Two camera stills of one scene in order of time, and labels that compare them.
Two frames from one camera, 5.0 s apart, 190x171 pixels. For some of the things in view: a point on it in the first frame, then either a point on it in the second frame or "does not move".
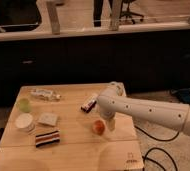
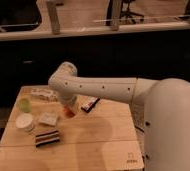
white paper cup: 25,122 does not move
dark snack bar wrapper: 89,104 does not move
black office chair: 125,5 does not move
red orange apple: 98,127 to 69,113
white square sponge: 47,118 does not move
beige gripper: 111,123 to 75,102
